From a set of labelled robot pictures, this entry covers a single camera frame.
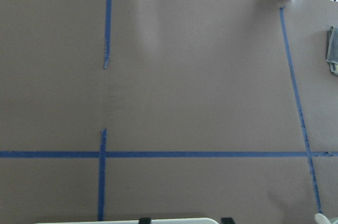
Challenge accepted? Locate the white bear serving tray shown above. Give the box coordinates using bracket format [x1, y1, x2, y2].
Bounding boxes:
[48, 218, 218, 224]

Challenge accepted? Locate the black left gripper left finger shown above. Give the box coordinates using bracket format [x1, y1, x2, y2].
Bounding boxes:
[138, 217, 151, 224]

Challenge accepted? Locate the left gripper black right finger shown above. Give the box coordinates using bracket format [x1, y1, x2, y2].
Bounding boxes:
[221, 217, 233, 224]

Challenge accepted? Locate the grey folded cloth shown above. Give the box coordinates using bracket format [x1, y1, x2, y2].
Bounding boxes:
[326, 26, 337, 76]

